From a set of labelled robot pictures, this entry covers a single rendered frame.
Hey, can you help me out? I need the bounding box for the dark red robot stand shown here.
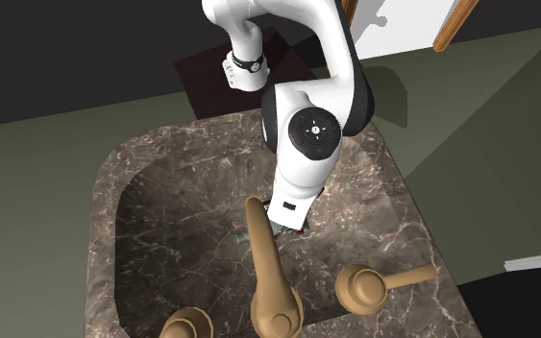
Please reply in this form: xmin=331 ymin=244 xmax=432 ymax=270
xmin=173 ymin=25 xmax=333 ymax=121

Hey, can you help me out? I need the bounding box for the small green patterned thing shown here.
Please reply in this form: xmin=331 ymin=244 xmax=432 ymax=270
xmin=235 ymin=222 xmax=283 ymax=246

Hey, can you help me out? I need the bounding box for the brass faucet spout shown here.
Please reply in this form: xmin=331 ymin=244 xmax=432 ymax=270
xmin=243 ymin=195 xmax=306 ymax=338

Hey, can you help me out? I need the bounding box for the white door with wooden frame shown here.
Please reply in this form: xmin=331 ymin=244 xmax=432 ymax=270
xmin=341 ymin=0 xmax=480 ymax=60

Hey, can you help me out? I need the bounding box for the brass faucet lever handle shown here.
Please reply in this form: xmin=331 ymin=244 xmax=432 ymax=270
xmin=159 ymin=306 xmax=214 ymax=338
xmin=334 ymin=262 xmax=439 ymax=316

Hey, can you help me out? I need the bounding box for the brown marble sink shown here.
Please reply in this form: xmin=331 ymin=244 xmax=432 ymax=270
xmin=84 ymin=109 xmax=484 ymax=338

